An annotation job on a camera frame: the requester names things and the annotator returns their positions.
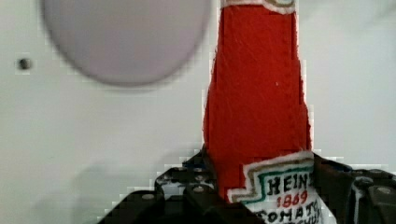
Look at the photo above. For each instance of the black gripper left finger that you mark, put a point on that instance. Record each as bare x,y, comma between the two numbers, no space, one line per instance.
187,194

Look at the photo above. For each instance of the lilac round plate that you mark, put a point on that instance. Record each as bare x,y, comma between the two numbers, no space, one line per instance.
126,42

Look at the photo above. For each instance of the red plush ketchup bottle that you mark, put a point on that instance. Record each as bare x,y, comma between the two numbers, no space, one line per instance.
256,125

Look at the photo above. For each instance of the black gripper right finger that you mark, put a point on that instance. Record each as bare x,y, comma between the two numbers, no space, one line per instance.
356,196

